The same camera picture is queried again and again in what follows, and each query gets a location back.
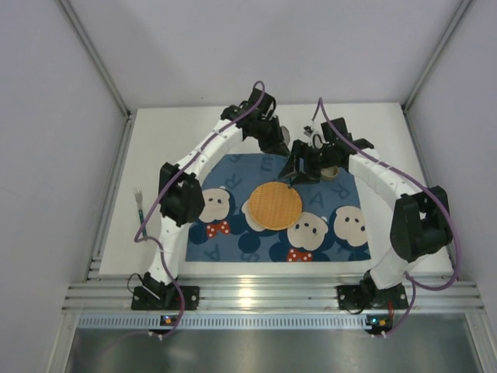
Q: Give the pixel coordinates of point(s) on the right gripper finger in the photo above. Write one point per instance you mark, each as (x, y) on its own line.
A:
(304, 178)
(293, 165)

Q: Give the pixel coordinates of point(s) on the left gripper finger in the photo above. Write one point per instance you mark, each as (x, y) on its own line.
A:
(278, 149)
(285, 135)

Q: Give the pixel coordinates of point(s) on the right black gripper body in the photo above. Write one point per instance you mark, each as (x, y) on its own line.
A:
(305, 156)

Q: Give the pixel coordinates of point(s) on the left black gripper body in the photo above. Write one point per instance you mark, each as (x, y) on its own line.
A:
(272, 137)

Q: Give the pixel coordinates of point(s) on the small beige cup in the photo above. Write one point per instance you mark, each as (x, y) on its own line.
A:
(329, 173)

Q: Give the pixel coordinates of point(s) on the round woven bamboo plate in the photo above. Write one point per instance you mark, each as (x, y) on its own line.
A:
(275, 206)

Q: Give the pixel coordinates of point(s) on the blue bear-print placemat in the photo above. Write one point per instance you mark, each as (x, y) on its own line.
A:
(331, 228)

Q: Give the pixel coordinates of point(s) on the fork with green handle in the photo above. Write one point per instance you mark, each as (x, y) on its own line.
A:
(139, 201)

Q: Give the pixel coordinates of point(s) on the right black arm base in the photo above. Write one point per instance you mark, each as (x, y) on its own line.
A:
(356, 298)

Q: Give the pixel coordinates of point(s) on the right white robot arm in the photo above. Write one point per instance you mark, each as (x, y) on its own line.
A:
(421, 223)

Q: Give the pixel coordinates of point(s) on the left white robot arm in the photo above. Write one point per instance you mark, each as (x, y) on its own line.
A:
(180, 198)

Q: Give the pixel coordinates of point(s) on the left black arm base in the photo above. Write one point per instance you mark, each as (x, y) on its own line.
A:
(151, 295)

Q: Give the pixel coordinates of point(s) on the right aluminium frame post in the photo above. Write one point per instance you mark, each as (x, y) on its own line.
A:
(449, 31)

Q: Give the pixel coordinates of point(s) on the aluminium frame post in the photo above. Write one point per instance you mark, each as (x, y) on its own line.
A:
(449, 31)
(74, 21)

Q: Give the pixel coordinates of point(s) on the perforated grey cable duct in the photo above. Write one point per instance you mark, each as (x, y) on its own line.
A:
(235, 321)

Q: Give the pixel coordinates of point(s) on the aluminium mounting rail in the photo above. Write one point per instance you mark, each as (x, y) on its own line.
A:
(262, 293)

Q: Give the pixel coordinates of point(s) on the left aluminium frame post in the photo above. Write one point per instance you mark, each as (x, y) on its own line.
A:
(74, 21)

